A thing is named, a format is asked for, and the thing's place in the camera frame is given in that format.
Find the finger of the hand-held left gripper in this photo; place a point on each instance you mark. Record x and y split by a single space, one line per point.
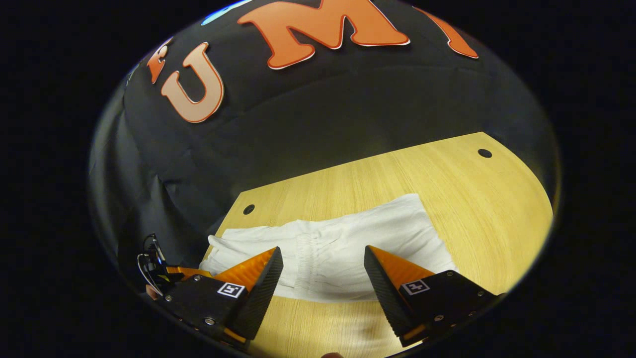
189 272

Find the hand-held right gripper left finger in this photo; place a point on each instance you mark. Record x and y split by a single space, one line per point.
261 298

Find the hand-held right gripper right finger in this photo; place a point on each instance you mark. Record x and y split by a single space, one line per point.
385 293

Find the white jeans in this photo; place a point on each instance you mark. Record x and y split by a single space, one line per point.
338 248

